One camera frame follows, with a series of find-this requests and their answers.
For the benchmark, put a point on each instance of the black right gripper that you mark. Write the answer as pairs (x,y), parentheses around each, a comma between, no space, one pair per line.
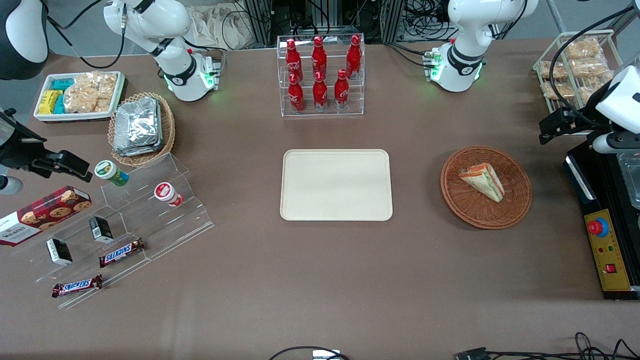
(16,148)

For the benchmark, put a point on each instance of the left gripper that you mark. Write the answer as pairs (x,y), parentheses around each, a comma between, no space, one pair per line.
(588,114)

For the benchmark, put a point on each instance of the triangle sandwich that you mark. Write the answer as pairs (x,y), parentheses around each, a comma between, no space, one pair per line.
(487,182)

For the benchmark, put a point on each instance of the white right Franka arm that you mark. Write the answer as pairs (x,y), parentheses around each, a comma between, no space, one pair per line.
(175,55)

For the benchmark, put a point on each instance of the white rectangular snack tray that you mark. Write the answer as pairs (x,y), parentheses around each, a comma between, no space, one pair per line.
(40,116)

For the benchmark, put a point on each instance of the oval wicker basket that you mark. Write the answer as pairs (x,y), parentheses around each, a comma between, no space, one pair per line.
(167,130)

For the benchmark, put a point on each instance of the round brown wicker basket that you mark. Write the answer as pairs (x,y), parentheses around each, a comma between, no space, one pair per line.
(465,200)

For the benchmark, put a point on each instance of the cream plastic tray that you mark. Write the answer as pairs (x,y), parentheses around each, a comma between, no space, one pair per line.
(335,185)

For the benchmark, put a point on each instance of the clear bagged pastry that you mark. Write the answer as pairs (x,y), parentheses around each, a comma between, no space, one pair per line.
(590,67)
(562,91)
(582,48)
(590,92)
(554,70)

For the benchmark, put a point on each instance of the green lid snack cup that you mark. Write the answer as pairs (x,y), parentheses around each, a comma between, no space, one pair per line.
(110,171)

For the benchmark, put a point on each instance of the red tartan cookie box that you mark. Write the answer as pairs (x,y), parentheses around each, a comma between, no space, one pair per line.
(45,215)

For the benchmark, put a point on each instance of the teal snack pack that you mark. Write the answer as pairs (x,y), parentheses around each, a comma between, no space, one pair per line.
(63,84)
(60,105)

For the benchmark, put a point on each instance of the yellow snack pack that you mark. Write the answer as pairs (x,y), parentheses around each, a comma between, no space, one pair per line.
(48,102)

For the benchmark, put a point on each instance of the small black box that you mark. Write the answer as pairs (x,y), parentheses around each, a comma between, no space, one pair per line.
(59,251)
(101,230)

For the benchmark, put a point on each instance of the clear bag of crackers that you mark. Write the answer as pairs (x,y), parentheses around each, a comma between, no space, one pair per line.
(90,92)

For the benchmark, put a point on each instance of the silver foil packet stack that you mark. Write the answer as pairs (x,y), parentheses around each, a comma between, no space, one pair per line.
(137,127)

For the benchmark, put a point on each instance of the clear plastic container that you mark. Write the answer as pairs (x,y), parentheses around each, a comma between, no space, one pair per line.
(631,180)

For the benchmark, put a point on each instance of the Snickers chocolate bar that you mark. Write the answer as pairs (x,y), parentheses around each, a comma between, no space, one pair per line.
(121,252)
(77,286)

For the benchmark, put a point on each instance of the red lid snack cup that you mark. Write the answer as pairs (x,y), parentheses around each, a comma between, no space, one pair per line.
(167,193)

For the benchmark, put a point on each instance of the clear acrylic stepped stand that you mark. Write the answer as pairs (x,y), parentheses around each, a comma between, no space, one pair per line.
(165,235)

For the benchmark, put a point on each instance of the black machine with yellow panel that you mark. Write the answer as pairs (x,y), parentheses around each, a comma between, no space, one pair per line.
(607,260)

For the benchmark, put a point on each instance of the beige cloth bag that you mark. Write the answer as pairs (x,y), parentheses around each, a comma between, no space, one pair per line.
(215,27)

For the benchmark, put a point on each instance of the red cola bottle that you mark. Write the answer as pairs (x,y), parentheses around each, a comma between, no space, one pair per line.
(296,97)
(354,57)
(319,55)
(320,95)
(341,92)
(293,57)

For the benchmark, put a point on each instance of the clear acrylic bottle rack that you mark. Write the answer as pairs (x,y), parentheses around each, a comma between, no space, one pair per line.
(300,115)

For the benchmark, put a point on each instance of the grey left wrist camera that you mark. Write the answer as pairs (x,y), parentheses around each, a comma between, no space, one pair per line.
(615,142)

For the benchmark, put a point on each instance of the aluminium frame post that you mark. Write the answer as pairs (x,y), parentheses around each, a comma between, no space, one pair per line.
(258,22)
(391,20)

